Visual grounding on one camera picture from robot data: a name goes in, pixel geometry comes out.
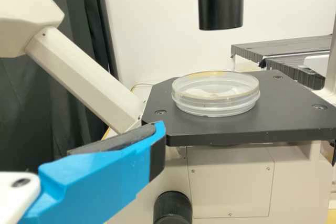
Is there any short black ribbed platform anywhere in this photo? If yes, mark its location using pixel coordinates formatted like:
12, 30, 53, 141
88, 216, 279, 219
230, 34, 336, 63

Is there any long black ribbed platform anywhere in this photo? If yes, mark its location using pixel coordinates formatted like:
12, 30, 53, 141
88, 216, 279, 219
258, 57, 326, 91

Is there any cream microscope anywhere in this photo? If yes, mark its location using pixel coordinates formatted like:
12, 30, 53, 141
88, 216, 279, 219
0, 0, 336, 224

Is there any petri dish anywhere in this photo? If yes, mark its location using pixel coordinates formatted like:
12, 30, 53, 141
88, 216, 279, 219
171, 70, 261, 118

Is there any white pipette stand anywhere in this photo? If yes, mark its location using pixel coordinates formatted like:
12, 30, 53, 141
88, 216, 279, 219
303, 55, 329, 70

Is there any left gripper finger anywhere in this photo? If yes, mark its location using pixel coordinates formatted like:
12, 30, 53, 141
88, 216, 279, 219
18, 120, 167, 224

